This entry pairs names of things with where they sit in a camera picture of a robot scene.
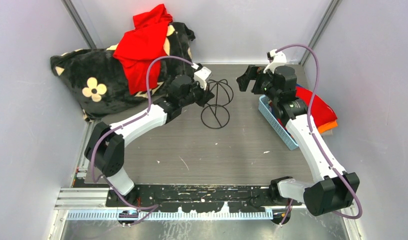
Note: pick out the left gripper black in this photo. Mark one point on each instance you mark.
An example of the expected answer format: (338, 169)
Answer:
(205, 95)

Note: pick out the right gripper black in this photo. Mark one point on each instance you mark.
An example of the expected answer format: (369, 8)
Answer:
(253, 72)

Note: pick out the light blue plastic basket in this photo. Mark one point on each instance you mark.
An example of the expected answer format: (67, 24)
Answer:
(265, 110)

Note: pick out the red bucket hat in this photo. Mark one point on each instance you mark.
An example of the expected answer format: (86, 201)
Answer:
(320, 111)

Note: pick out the orange hat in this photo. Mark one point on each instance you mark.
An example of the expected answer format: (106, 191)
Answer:
(327, 128)

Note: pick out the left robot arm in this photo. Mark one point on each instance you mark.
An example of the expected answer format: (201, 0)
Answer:
(106, 146)

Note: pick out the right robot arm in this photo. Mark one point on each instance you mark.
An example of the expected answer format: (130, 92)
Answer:
(333, 188)

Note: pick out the red cloth on blanket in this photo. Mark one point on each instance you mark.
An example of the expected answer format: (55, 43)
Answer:
(140, 46)

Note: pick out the black floral plush blanket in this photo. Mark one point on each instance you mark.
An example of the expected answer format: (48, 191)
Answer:
(98, 83)

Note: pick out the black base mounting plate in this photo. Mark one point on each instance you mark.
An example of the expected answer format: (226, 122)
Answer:
(204, 198)

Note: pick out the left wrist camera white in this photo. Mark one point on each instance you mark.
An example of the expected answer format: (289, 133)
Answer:
(201, 75)

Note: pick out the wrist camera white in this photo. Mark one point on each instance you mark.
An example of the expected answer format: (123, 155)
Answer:
(276, 59)
(201, 75)

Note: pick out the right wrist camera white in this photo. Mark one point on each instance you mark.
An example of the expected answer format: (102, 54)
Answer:
(276, 59)

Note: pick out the aluminium rail frame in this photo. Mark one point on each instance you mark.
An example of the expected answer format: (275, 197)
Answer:
(102, 203)

